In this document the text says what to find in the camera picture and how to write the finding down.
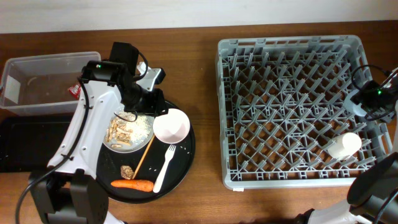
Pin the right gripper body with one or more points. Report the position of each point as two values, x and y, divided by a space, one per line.
375 101

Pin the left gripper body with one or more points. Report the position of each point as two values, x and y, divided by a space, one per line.
144 101

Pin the pink bowl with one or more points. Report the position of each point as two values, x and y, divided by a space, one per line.
173 127

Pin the small white cup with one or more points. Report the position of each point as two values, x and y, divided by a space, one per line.
344 146

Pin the red snack wrapper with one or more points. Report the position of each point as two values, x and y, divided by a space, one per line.
75 90

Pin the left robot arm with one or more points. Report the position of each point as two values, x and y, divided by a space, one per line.
67 192

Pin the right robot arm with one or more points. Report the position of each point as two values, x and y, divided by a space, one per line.
372 197

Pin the grey dishwasher rack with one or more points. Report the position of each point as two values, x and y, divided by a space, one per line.
281 103

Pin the peanut shells pile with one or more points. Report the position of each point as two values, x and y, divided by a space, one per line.
118 134

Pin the grey plate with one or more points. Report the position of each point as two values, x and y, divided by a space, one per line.
129 117

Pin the white plastic fork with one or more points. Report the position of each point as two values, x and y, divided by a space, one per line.
160 179

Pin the wooden chopstick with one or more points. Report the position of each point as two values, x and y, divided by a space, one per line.
143 156

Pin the brown walnut shell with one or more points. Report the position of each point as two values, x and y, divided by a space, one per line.
127 172

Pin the round black tray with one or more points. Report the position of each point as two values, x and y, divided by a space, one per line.
110 162

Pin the orange carrot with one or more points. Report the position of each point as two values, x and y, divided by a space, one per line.
141 185

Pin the clear plastic bin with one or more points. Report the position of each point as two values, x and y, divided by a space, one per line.
38 85

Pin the black bin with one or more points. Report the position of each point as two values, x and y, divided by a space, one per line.
29 142

